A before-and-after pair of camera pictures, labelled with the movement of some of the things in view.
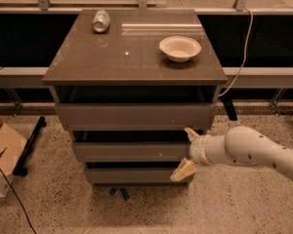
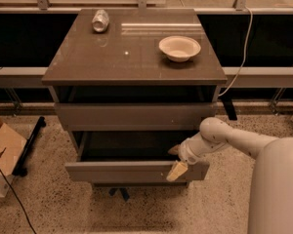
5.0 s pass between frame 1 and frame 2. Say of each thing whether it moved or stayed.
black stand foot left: stayed
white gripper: moved
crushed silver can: stayed
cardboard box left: stayed
